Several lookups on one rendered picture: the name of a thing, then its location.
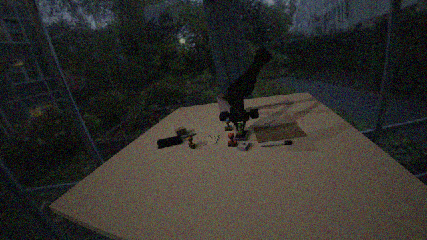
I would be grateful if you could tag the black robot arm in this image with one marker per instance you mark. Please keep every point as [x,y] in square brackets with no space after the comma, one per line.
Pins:
[245,83]

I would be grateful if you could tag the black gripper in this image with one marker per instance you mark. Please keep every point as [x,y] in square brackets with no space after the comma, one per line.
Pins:
[253,114]

